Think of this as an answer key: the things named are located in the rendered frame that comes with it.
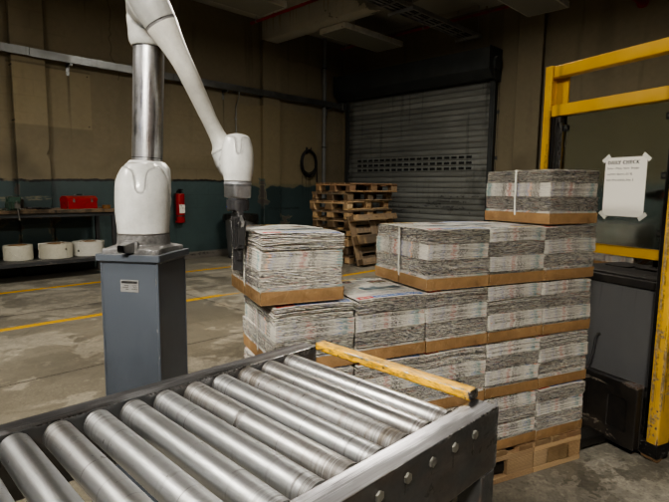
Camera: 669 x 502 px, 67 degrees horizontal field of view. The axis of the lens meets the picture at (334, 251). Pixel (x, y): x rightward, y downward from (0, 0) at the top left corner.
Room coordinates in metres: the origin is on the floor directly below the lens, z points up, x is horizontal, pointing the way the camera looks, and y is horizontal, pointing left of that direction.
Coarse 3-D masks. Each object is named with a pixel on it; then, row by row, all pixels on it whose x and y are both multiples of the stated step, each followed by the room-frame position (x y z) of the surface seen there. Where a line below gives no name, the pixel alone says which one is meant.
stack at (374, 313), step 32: (352, 288) 1.90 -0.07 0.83; (384, 288) 1.90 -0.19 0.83; (416, 288) 1.91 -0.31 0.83; (480, 288) 1.92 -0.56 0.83; (512, 288) 2.00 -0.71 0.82; (256, 320) 1.73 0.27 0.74; (288, 320) 1.58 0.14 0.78; (320, 320) 1.63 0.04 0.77; (352, 320) 1.68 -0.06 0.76; (384, 320) 1.74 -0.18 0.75; (416, 320) 1.80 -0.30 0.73; (448, 320) 1.86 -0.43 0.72; (480, 320) 1.93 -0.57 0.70; (512, 320) 1.99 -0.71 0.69; (320, 352) 1.63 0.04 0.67; (448, 352) 1.85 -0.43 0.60; (480, 352) 1.92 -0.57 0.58; (512, 352) 2.00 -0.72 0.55; (384, 384) 1.73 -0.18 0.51; (416, 384) 1.79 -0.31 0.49; (480, 384) 1.93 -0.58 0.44; (512, 416) 2.00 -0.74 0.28
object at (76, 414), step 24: (240, 360) 1.15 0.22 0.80; (264, 360) 1.15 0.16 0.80; (312, 360) 1.26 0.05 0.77; (168, 384) 1.00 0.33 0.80; (72, 408) 0.88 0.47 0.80; (96, 408) 0.88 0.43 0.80; (120, 408) 0.91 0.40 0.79; (0, 432) 0.79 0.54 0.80; (24, 432) 0.80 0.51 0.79; (48, 456) 0.82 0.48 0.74; (72, 480) 0.85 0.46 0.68
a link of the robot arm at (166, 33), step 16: (160, 32) 1.60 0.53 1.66; (176, 32) 1.62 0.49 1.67; (160, 48) 1.63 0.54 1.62; (176, 48) 1.62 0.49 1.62; (176, 64) 1.63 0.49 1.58; (192, 64) 1.65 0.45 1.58; (192, 80) 1.66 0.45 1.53; (192, 96) 1.70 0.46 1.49; (208, 112) 1.75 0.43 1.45; (208, 128) 1.79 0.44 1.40
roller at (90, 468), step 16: (48, 432) 0.81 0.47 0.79; (64, 432) 0.79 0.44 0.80; (80, 432) 0.80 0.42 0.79; (48, 448) 0.79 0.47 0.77; (64, 448) 0.75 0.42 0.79; (80, 448) 0.74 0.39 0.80; (96, 448) 0.75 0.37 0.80; (64, 464) 0.74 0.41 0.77; (80, 464) 0.71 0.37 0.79; (96, 464) 0.70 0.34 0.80; (112, 464) 0.70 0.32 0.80; (80, 480) 0.69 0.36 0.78; (96, 480) 0.67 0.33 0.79; (112, 480) 0.65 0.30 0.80; (128, 480) 0.66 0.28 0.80; (96, 496) 0.65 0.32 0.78; (112, 496) 0.63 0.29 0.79; (128, 496) 0.62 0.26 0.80; (144, 496) 0.62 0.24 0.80
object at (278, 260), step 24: (264, 240) 1.55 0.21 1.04; (288, 240) 1.58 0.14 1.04; (312, 240) 1.61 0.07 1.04; (336, 240) 1.65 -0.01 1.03; (264, 264) 1.55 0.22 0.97; (288, 264) 1.59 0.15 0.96; (312, 264) 1.62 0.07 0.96; (336, 264) 1.66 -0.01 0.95; (264, 288) 1.55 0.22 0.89; (288, 288) 1.58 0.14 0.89; (312, 288) 1.62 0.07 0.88
